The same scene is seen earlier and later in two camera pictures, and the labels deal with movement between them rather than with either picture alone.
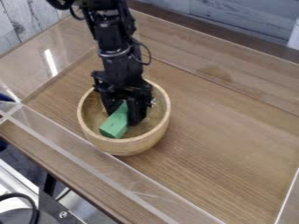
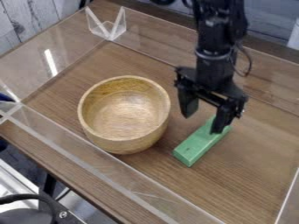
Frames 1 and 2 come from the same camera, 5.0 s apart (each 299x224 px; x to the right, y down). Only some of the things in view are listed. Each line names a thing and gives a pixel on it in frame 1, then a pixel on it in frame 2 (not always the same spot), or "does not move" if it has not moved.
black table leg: x=50 y=184 does not move
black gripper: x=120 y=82 -> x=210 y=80
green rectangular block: x=116 y=124 -> x=203 y=142
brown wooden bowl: x=143 y=136 does not move
